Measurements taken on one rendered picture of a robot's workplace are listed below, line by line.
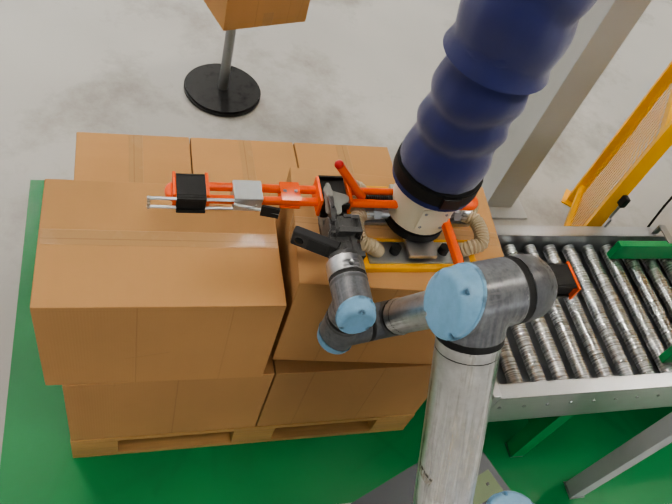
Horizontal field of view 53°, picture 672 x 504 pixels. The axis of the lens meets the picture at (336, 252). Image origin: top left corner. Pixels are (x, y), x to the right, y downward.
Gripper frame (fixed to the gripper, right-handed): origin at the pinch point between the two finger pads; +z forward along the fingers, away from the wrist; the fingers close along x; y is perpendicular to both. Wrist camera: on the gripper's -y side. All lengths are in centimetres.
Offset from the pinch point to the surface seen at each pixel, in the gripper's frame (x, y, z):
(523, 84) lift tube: 48, 29, -11
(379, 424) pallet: -106, 44, -20
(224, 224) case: -19.8, -21.5, 6.1
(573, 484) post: -108, 118, -50
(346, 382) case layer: -68, 21, -20
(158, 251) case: -19.8, -39.0, -3.0
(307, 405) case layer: -84, 12, -20
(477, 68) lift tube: 48, 19, -7
